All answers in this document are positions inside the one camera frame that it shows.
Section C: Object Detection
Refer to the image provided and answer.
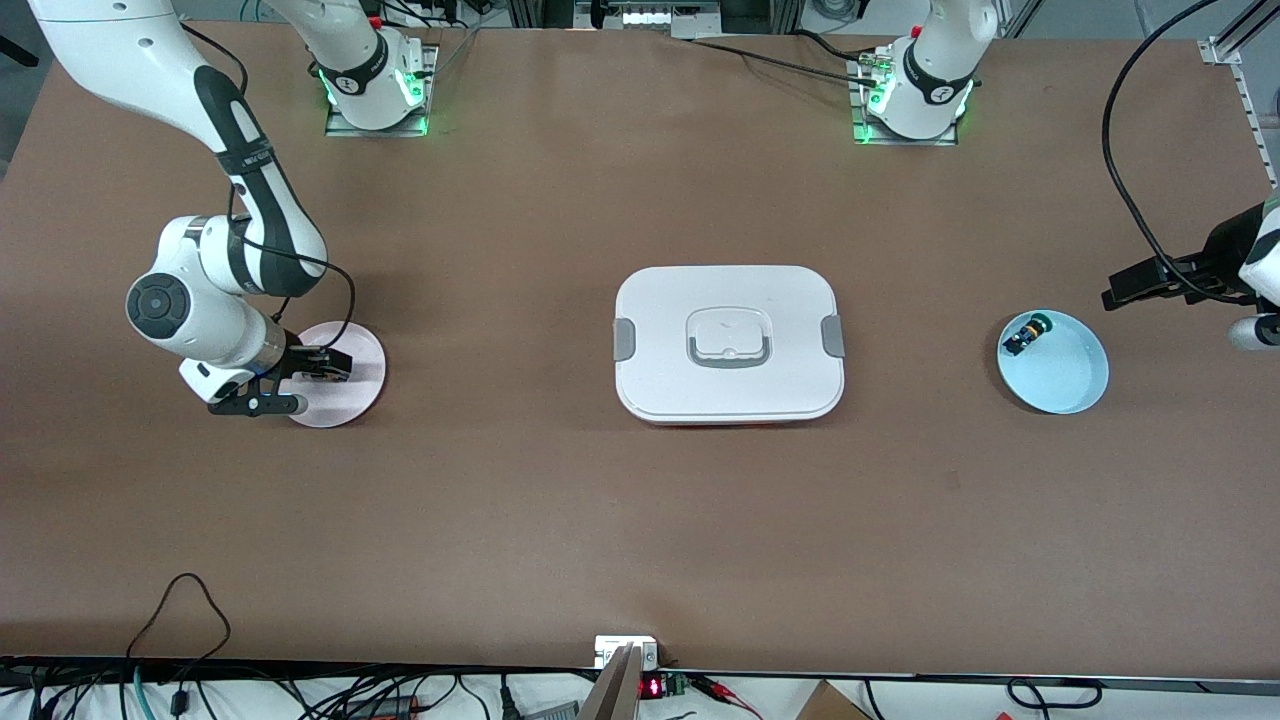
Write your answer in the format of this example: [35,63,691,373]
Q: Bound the white lidded box grey latches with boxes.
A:
[612,265,846,428]

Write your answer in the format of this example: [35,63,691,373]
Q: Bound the pale pink round plate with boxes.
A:
[283,321,387,429]

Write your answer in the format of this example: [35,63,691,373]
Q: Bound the light blue round plate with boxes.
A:
[996,309,1110,416]

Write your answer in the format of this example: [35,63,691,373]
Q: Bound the brown cardboard piece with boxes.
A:
[795,680,871,720]

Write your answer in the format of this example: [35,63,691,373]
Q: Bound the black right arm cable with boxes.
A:
[178,22,358,353]

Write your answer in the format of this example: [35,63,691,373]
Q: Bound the green and black switch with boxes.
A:
[1002,312,1057,358]

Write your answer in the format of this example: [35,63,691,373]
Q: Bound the aluminium rail with holes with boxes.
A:
[1198,0,1280,191]

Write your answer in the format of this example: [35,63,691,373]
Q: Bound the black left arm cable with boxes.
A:
[1102,0,1226,301]

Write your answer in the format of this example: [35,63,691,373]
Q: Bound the black looped thin cable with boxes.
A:
[122,572,233,691]

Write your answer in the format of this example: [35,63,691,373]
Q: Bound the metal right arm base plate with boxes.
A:
[323,45,441,138]

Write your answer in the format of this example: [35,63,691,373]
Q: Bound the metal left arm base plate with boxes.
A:
[850,55,961,148]

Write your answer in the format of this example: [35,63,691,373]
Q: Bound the white bracket plate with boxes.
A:
[594,635,660,669]

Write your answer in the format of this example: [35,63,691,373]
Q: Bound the aluminium camera mount profile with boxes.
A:
[578,643,646,720]

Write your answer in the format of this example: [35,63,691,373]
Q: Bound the black cable to arm base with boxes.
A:
[685,30,886,89]

